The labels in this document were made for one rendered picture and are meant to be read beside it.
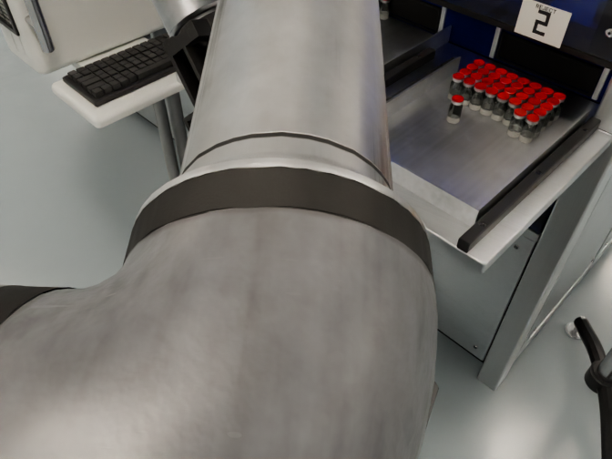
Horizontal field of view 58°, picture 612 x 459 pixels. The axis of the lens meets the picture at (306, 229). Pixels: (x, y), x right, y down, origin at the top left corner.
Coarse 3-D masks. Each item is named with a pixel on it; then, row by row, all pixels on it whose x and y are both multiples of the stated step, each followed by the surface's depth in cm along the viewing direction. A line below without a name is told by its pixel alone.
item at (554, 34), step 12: (528, 0) 92; (528, 12) 93; (552, 12) 90; (564, 12) 89; (516, 24) 95; (528, 24) 94; (552, 24) 91; (564, 24) 90; (528, 36) 95; (540, 36) 93; (552, 36) 92
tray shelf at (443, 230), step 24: (456, 48) 114; (552, 96) 102; (576, 96) 102; (600, 144) 92; (576, 168) 88; (408, 192) 84; (552, 192) 84; (432, 216) 80; (528, 216) 80; (432, 240) 79; (456, 240) 77; (480, 240) 77; (504, 240) 77; (480, 264) 74
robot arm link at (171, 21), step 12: (156, 0) 45; (168, 0) 44; (180, 0) 44; (192, 0) 44; (204, 0) 44; (216, 0) 44; (168, 12) 45; (180, 12) 44; (192, 12) 44; (204, 12) 44; (168, 24) 46; (180, 24) 45
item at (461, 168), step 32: (448, 64) 103; (416, 96) 101; (416, 128) 95; (448, 128) 95; (480, 128) 95; (576, 128) 93; (416, 160) 89; (448, 160) 89; (480, 160) 89; (512, 160) 89; (416, 192) 83; (448, 192) 79; (480, 192) 84
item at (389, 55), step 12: (384, 24) 122; (396, 24) 122; (384, 36) 117; (396, 36) 117; (408, 36) 117; (420, 36) 117; (432, 36) 111; (444, 36) 114; (384, 48) 114; (396, 48) 114; (408, 48) 114; (420, 48) 110; (384, 60) 111; (396, 60) 106; (384, 72) 105
